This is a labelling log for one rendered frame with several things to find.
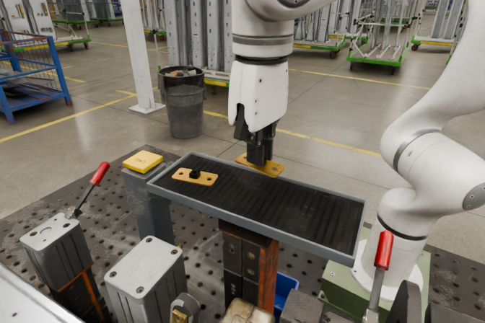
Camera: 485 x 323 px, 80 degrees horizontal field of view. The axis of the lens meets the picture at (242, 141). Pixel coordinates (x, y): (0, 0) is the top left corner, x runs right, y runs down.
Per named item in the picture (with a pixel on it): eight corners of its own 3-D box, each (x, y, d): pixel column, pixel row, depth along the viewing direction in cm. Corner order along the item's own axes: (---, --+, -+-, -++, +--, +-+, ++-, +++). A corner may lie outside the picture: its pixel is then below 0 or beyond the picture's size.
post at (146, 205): (149, 301, 82) (118, 171, 62) (167, 280, 88) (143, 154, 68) (169, 313, 79) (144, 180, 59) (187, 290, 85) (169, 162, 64)
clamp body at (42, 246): (60, 345, 72) (6, 239, 55) (99, 306, 81) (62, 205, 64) (86, 366, 68) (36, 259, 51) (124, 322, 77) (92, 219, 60)
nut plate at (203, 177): (170, 179, 56) (169, 173, 55) (180, 168, 59) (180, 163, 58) (211, 187, 53) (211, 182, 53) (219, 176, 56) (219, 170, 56)
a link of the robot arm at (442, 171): (406, 200, 77) (439, 120, 65) (468, 259, 61) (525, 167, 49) (366, 208, 74) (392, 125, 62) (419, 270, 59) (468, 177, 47)
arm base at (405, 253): (358, 231, 92) (372, 186, 82) (426, 262, 82) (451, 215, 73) (337, 275, 78) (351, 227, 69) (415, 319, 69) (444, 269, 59)
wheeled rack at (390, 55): (398, 77, 550) (425, -31, 468) (343, 71, 595) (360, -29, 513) (405, 58, 695) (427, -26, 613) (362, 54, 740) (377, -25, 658)
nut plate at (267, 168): (233, 161, 51) (233, 155, 50) (247, 152, 53) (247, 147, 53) (274, 178, 46) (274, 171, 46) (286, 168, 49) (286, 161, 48)
